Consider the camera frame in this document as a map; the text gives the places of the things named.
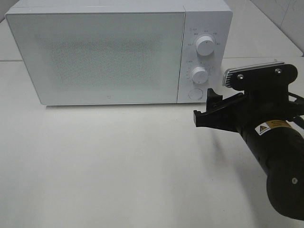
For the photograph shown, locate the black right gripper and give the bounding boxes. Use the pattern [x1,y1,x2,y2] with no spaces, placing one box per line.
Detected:
[193,64,298,133]

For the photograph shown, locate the white round door-release button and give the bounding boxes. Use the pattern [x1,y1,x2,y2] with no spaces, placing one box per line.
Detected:
[189,88,203,100]

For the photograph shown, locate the white microwave door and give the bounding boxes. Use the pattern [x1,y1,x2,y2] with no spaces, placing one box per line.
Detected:
[7,12,184,105]

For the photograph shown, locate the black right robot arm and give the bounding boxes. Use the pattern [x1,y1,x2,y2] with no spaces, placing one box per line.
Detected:
[193,62,304,220]

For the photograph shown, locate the white lower microwave knob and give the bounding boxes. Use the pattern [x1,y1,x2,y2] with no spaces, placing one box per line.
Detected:
[190,66,209,84]

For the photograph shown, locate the white microwave knob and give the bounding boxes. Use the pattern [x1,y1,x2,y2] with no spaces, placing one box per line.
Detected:
[190,66,209,84]
[195,34,215,56]

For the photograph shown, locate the white upper microwave knob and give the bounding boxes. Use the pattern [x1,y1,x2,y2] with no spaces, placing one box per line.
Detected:
[195,34,215,56]

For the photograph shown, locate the white microwave oven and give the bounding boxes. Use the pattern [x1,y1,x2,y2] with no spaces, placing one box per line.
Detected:
[5,0,233,105]

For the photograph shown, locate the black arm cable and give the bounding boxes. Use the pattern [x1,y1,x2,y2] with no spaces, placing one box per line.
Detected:
[287,91,304,130]

